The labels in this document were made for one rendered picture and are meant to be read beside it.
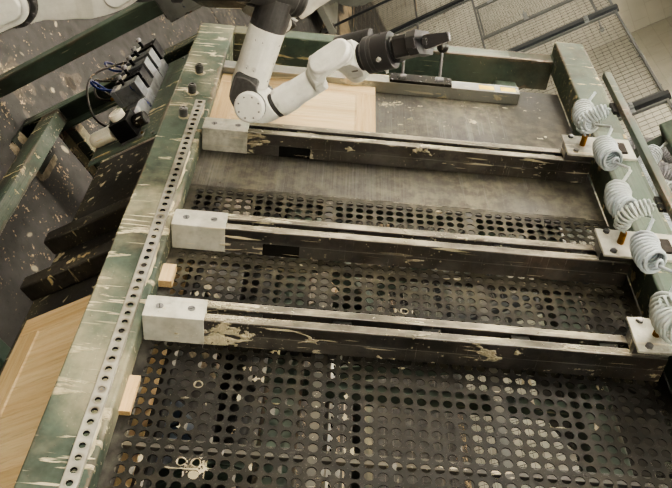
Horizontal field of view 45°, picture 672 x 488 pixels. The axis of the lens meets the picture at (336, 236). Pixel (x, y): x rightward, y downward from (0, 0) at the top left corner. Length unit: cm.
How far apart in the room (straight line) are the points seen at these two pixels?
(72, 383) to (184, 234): 49
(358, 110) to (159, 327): 108
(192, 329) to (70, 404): 29
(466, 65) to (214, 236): 131
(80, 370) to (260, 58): 85
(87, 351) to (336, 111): 117
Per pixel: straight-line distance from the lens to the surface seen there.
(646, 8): 1188
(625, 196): 199
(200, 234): 192
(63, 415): 157
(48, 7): 237
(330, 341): 168
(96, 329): 170
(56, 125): 311
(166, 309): 170
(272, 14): 199
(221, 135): 227
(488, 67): 292
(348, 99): 256
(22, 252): 298
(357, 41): 200
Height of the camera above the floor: 182
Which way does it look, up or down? 18 degrees down
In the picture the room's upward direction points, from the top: 69 degrees clockwise
